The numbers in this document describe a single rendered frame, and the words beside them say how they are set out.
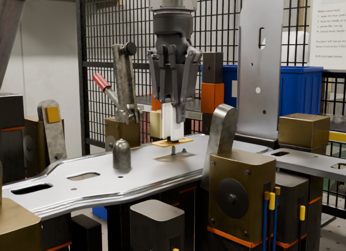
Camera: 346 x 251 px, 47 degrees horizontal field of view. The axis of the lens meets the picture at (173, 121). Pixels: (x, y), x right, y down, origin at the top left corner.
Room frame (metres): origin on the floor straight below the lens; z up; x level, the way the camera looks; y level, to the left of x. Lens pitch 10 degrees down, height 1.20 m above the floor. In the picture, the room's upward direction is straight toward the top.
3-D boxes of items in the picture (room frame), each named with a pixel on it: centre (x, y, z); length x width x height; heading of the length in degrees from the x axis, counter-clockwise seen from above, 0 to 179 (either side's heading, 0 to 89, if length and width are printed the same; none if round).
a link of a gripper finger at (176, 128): (0.76, -0.01, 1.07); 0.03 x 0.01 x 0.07; 134
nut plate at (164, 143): (0.77, 0.00, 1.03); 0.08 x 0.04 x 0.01; 134
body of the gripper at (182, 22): (0.77, 0.00, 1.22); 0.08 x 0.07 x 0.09; 44
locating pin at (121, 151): (0.68, 0.09, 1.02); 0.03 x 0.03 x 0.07
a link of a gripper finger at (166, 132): (0.77, 0.01, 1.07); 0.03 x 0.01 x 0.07; 134
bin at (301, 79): (1.14, -0.25, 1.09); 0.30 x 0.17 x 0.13; 52
